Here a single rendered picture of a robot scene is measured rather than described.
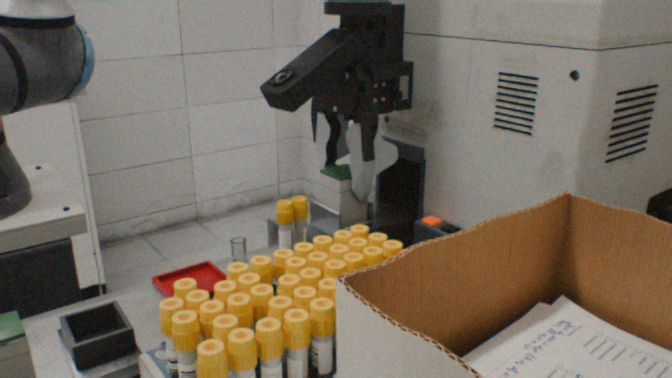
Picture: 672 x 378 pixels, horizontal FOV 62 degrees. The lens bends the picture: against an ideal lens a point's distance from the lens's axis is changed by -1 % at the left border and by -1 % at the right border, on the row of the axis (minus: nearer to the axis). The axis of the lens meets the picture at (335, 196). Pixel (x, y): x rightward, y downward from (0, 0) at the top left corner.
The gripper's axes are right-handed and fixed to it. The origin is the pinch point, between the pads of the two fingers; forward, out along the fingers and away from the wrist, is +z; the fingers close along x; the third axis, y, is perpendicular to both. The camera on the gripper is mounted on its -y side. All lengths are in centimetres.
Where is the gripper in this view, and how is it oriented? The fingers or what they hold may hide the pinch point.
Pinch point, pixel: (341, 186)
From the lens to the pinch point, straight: 63.9
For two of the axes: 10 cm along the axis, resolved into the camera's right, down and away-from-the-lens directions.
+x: -6.0, -2.8, 7.5
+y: 8.0, -2.1, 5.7
